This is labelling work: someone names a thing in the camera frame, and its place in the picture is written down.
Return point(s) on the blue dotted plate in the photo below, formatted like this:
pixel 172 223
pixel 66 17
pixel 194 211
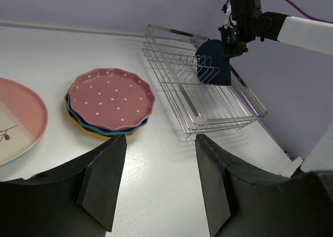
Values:
pixel 127 132

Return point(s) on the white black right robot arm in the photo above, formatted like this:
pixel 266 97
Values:
pixel 289 60

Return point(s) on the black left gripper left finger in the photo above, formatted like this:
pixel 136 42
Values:
pixel 77 198

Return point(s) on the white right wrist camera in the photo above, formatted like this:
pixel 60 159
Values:
pixel 228 22

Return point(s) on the dark blue heart plate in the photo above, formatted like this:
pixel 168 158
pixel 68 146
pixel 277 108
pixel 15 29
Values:
pixel 216 63

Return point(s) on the maroon dotted plate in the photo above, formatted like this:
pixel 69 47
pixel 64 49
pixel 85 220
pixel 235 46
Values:
pixel 111 98

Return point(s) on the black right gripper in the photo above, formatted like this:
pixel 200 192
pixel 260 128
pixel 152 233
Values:
pixel 252 22

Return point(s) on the clear wire dish rack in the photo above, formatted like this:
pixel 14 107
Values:
pixel 186 80

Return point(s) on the yellow dotted plate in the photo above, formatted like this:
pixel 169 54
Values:
pixel 83 129

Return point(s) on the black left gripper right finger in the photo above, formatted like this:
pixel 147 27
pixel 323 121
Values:
pixel 243 200

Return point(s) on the pink plate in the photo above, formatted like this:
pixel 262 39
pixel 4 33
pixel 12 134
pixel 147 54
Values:
pixel 24 119

